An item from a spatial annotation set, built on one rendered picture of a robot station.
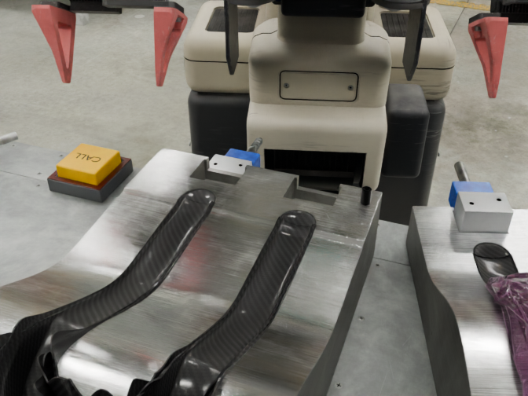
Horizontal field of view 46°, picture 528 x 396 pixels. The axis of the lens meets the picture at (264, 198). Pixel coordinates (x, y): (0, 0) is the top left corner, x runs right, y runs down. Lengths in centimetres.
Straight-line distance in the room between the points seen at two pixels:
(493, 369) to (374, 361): 14
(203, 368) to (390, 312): 27
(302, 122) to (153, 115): 178
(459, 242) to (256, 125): 42
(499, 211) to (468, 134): 199
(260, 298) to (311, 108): 51
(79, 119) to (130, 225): 214
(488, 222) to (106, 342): 41
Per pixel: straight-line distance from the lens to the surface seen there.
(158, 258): 60
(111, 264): 59
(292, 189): 68
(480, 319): 54
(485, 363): 51
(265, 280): 56
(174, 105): 278
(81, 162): 83
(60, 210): 82
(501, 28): 63
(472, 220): 68
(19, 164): 93
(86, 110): 282
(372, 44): 101
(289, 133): 98
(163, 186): 67
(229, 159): 77
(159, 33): 63
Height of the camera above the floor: 127
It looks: 36 degrees down
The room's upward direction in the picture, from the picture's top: straight up
